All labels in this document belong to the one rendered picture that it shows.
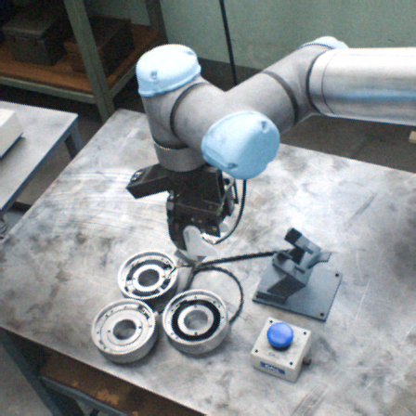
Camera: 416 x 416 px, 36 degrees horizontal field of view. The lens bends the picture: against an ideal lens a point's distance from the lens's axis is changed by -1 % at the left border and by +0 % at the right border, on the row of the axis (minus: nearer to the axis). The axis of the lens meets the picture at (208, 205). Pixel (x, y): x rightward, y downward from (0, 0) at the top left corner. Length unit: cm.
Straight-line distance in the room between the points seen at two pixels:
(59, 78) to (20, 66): 24
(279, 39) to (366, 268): 168
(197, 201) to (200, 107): 20
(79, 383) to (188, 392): 40
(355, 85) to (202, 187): 28
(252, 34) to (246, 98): 201
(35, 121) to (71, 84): 93
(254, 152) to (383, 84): 15
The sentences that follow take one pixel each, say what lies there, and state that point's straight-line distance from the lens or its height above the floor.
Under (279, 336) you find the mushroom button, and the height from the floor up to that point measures 87.
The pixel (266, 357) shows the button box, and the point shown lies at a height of 84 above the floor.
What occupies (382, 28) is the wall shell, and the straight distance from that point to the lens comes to 250.
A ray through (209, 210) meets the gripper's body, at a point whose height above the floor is 107.
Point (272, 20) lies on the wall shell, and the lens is 264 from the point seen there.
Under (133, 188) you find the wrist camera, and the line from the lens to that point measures 93.
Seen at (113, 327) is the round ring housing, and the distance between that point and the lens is 107.
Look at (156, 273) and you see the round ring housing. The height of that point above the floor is 82.
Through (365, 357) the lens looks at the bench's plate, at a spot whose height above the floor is 80.
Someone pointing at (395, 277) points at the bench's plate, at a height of 80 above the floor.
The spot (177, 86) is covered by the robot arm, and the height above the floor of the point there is 127.
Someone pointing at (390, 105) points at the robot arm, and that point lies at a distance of 64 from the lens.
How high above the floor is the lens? 169
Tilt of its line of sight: 46 degrees down
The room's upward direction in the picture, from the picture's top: 11 degrees counter-clockwise
